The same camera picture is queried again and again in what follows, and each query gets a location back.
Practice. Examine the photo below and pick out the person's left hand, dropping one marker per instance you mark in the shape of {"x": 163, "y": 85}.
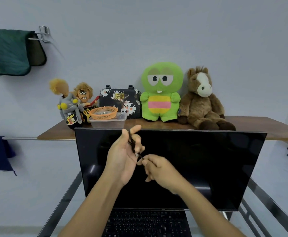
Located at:
{"x": 119, "y": 160}

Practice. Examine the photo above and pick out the person's right hand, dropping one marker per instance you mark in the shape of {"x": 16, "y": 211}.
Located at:
{"x": 163, "y": 172}

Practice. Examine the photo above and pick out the person's left thumb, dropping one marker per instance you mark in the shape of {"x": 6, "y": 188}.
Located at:
{"x": 121, "y": 139}

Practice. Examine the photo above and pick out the person's right thumb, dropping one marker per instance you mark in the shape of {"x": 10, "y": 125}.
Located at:
{"x": 142, "y": 161}

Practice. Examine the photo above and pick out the thin black band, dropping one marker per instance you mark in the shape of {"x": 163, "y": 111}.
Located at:
{"x": 132, "y": 143}

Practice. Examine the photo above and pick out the person's right forearm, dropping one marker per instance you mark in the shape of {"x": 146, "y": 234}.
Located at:
{"x": 203, "y": 214}

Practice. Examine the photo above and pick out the person's left forearm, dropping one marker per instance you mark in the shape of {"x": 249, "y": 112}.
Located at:
{"x": 97, "y": 207}

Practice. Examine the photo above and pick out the clear plastic container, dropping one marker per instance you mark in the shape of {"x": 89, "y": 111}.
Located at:
{"x": 109, "y": 123}

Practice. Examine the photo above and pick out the orange plastic basket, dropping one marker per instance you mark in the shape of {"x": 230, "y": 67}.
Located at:
{"x": 104, "y": 115}

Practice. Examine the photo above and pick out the small metal item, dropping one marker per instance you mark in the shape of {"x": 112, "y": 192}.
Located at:
{"x": 101, "y": 112}

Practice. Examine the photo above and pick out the black floral handbag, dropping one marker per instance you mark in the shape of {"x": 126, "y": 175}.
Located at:
{"x": 121, "y": 101}

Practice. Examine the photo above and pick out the cartoon face plush doll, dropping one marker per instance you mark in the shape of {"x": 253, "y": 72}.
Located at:
{"x": 84, "y": 93}

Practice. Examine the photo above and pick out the green plush frog toy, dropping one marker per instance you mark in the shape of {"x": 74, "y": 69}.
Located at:
{"x": 161, "y": 96}

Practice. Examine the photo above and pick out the grey plush toy yellow hair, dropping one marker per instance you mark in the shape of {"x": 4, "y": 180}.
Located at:
{"x": 68, "y": 103}

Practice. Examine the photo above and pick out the black laptop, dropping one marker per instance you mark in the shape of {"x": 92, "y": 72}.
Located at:
{"x": 208, "y": 165}

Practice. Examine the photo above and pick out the brown plush horse toy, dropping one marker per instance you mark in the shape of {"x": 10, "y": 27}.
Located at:
{"x": 200, "y": 106}

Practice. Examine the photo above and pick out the dark olive towel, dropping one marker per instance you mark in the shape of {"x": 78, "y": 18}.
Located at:
{"x": 38, "y": 54}

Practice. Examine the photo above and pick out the wooden shelf board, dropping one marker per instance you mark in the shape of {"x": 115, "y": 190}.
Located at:
{"x": 257, "y": 125}

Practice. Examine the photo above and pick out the green towel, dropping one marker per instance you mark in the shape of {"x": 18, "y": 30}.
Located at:
{"x": 6, "y": 51}

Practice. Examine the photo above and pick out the metal table frame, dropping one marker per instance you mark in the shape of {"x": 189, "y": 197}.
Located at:
{"x": 59, "y": 207}

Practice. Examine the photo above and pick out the metal rail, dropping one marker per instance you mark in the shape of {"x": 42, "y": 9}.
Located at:
{"x": 20, "y": 138}

